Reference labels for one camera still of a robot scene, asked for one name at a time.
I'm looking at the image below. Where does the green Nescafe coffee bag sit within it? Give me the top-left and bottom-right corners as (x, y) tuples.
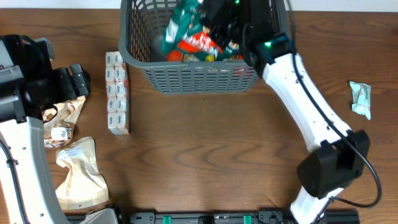
(162, 0), (240, 59)

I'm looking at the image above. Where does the orange biscuit packet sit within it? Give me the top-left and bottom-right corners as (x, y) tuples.
(167, 50), (243, 62)

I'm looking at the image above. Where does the beige brown snack bag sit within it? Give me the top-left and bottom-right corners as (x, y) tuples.
(42, 96), (86, 148)

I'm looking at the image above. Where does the white tissue multipack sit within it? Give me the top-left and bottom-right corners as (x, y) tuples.
(105, 51), (130, 136)

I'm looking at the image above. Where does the grey plastic basket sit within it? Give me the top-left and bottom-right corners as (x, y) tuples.
(118, 0), (292, 95)

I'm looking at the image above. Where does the pale green wipes packet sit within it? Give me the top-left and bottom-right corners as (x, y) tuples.
(349, 82), (371, 120)

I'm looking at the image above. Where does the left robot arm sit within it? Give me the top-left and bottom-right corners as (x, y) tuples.
(1, 34), (120, 223)

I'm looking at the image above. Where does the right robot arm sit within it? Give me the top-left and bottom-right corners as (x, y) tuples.
(200, 0), (370, 223)

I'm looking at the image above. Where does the plain beige paper pouch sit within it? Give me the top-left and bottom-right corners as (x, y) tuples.
(56, 137), (109, 210)

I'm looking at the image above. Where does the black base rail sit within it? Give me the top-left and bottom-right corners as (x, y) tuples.
(116, 210), (360, 224)

